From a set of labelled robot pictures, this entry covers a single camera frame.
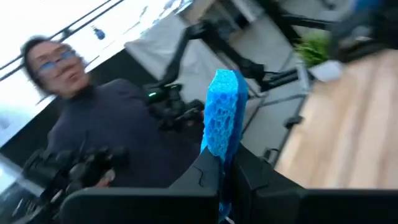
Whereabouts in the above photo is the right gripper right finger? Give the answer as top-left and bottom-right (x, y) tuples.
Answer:
(231, 143), (398, 224)

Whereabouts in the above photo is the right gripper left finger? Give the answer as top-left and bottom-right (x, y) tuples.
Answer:
(60, 147), (223, 224)

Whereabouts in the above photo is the blue cellulose sponge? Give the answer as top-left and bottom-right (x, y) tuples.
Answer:
(200, 68), (249, 223)

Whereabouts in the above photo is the person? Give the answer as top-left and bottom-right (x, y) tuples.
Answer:
(20, 35), (203, 189)

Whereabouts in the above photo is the green plant in white pot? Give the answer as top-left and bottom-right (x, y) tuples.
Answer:
(293, 30), (343, 83)

